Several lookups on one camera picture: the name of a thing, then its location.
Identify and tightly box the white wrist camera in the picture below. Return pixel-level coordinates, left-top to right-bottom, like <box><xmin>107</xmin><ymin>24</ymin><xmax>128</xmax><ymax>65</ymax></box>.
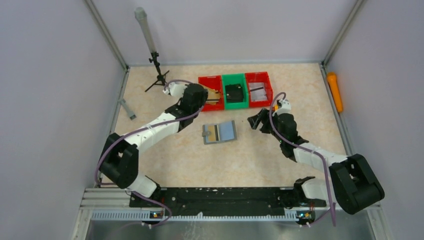
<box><xmin>162</xmin><ymin>82</ymin><xmax>187</xmax><ymax>98</ymax></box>
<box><xmin>274</xmin><ymin>99</ymin><xmax>292</xmax><ymax>115</ymax></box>

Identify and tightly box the yellow toy brick car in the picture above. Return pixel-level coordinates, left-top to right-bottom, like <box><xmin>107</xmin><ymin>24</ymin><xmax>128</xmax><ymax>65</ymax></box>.
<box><xmin>272</xmin><ymin>104</ymin><xmax>280</xmax><ymax>112</ymax></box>

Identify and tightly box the left red bin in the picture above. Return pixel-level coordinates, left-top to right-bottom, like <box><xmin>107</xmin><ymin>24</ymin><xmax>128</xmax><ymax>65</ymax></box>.
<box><xmin>198</xmin><ymin>75</ymin><xmax>225</xmax><ymax>112</ymax></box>

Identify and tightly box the small grey bracket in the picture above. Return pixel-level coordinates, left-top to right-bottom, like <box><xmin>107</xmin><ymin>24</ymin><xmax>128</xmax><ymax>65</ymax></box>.
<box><xmin>118</xmin><ymin>98</ymin><xmax>137</xmax><ymax>120</ymax></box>

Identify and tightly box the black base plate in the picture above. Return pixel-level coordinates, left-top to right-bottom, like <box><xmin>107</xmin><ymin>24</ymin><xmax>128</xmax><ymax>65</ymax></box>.
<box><xmin>129</xmin><ymin>186</ymin><xmax>327</xmax><ymax>218</ymax></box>

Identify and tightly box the orange flashlight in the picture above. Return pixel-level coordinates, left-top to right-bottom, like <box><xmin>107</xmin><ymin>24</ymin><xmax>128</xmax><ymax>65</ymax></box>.
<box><xmin>326</xmin><ymin>72</ymin><xmax>344</xmax><ymax>113</ymax></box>

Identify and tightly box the clear bag in bin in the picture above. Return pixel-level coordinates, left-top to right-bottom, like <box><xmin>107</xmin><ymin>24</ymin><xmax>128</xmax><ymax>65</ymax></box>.
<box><xmin>249</xmin><ymin>92</ymin><xmax>268</xmax><ymax>102</ymax></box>

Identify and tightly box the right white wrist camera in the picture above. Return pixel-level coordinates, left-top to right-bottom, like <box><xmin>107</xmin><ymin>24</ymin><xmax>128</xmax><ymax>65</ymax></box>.
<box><xmin>274</xmin><ymin>99</ymin><xmax>292</xmax><ymax>115</ymax></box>

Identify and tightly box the green bin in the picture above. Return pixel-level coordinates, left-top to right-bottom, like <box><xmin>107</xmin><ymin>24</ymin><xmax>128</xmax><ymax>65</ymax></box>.
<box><xmin>221</xmin><ymin>73</ymin><xmax>249</xmax><ymax>110</ymax></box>

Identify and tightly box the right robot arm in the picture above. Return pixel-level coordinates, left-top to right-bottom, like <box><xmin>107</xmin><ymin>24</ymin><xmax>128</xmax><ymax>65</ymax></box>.
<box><xmin>247</xmin><ymin>108</ymin><xmax>386</xmax><ymax>215</ymax></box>

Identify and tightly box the red bin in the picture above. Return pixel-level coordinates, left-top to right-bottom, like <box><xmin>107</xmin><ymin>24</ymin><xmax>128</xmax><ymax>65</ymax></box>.
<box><xmin>198</xmin><ymin>75</ymin><xmax>225</xmax><ymax>112</ymax></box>
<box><xmin>244</xmin><ymin>71</ymin><xmax>274</xmax><ymax>108</ymax></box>

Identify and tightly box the white credit card black stripe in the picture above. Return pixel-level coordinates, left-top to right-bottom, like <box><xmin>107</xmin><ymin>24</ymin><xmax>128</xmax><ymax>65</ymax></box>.
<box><xmin>248</xmin><ymin>82</ymin><xmax>266</xmax><ymax>95</ymax></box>

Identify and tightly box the gold credit card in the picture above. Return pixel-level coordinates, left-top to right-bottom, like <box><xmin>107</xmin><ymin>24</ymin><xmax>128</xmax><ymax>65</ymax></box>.
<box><xmin>204</xmin><ymin>86</ymin><xmax>221</xmax><ymax>105</ymax></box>

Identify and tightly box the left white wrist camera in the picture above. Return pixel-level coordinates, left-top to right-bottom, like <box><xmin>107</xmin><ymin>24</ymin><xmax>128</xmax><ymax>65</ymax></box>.
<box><xmin>162</xmin><ymin>82</ymin><xmax>187</xmax><ymax>98</ymax></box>

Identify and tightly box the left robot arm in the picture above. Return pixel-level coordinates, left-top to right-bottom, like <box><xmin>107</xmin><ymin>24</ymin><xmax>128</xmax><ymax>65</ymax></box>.
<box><xmin>96</xmin><ymin>82</ymin><xmax>209</xmax><ymax>198</ymax></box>

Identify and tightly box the black tripod with grey tube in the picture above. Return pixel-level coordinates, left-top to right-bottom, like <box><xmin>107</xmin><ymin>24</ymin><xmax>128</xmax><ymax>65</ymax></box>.
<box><xmin>134</xmin><ymin>7</ymin><xmax>169</xmax><ymax>92</ymax></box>

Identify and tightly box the grey card holder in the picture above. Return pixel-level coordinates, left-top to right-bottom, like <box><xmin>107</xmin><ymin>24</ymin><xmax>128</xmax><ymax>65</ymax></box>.
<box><xmin>201</xmin><ymin>120</ymin><xmax>238</xmax><ymax>145</ymax></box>

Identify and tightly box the right red bin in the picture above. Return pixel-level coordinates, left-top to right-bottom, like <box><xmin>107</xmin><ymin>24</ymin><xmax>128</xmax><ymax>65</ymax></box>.
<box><xmin>244</xmin><ymin>71</ymin><xmax>274</xmax><ymax>108</ymax></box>

